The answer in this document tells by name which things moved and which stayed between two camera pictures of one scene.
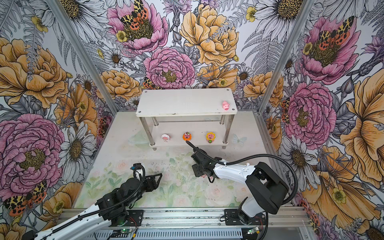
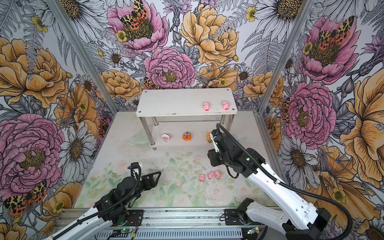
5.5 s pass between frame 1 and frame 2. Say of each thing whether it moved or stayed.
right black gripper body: moved
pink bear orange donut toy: stayed
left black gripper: stayed
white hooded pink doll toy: stayed
